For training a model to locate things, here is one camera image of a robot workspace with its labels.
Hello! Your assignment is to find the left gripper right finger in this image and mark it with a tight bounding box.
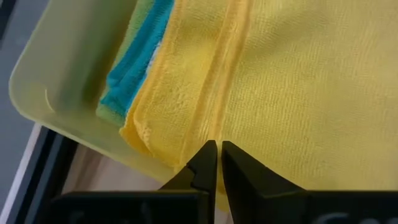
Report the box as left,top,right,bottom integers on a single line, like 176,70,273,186
221,141,398,224

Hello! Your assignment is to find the green microfiber towel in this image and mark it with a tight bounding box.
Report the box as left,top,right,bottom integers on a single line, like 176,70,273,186
95,0,155,127

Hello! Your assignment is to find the teal microfiber towel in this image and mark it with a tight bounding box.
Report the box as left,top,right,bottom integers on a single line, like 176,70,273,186
99,0,175,118

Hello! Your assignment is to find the black aluminium table frame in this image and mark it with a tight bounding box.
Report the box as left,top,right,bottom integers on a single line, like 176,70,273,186
6,126,78,224

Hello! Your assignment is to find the yellow translucent plastic bin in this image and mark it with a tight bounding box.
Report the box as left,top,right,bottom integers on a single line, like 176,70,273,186
8,0,175,184

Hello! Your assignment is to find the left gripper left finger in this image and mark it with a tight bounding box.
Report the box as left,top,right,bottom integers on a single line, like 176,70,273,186
49,139,218,224

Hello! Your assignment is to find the yellow microfiber towel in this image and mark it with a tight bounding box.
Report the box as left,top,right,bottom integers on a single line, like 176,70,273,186
119,0,398,212

